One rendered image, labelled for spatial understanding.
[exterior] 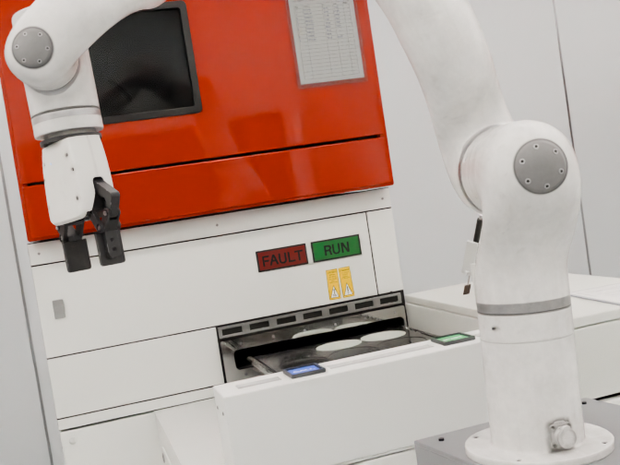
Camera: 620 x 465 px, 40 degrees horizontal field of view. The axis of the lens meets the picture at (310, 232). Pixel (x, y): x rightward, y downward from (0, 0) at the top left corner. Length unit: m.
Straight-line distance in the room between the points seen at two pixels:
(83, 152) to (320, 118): 0.95
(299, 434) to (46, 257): 0.77
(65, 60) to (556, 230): 0.61
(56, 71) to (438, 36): 0.46
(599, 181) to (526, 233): 3.04
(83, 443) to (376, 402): 0.78
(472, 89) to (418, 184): 2.56
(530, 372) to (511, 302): 0.09
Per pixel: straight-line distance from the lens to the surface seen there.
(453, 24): 1.10
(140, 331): 1.91
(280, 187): 1.90
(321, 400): 1.34
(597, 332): 1.54
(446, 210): 3.72
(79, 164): 1.06
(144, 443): 1.95
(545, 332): 1.11
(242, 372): 1.94
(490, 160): 1.05
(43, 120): 1.09
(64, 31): 1.02
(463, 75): 1.11
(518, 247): 1.08
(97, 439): 1.94
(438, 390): 1.41
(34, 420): 3.45
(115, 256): 1.06
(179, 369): 1.93
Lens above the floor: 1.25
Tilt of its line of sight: 3 degrees down
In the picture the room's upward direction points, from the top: 9 degrees counter-clockwise
